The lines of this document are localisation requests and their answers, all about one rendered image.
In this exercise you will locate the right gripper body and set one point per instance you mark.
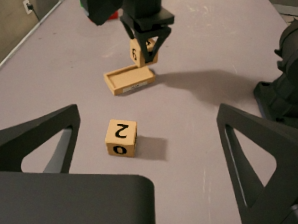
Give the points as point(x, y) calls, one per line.
point(161, 15)

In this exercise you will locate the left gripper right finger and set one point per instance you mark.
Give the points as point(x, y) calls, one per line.
point(258, 204)

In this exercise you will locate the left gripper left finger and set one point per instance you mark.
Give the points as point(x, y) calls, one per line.
point(18, 141)

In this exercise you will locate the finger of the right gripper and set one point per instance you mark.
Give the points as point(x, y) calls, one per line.
point(162, 37)
point(128, 30)

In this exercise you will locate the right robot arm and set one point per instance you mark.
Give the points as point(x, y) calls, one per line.
point(279, 101)

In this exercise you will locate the tan cube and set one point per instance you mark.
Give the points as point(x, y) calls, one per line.
point(121, 138)
point(137, 56)

